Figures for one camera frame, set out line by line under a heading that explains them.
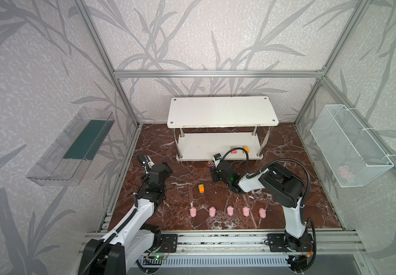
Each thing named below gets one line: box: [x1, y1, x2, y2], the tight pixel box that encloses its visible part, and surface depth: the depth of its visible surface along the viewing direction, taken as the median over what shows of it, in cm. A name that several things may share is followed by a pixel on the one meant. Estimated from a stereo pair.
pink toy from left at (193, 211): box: [189, 206, 197, 218], surface depth 83 cm
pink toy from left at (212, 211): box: [208, 206, 216, 218], surface depth 82 cm
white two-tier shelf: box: [167, 96, 280, 162], surface depth 83 cm
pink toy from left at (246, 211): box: [242, 206, 250, 217], surface depth 83 cm
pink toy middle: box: [226, 205, 235, 216], surface depth 83 cm
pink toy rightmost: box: [258, 207, 267, 219], surface depth 82 cm
